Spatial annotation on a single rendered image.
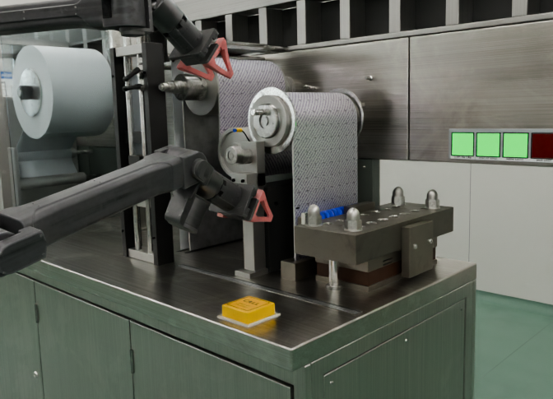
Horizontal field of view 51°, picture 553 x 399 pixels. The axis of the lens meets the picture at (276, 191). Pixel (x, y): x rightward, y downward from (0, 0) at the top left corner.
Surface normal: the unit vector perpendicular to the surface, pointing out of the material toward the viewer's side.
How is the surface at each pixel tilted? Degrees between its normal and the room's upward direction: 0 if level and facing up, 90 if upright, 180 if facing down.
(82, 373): 90
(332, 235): 90
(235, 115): 92
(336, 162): 90
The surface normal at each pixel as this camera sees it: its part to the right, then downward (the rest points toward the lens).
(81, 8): -0.25, 0.14
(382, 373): 0.72, 0.08
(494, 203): -0.69, 0.12
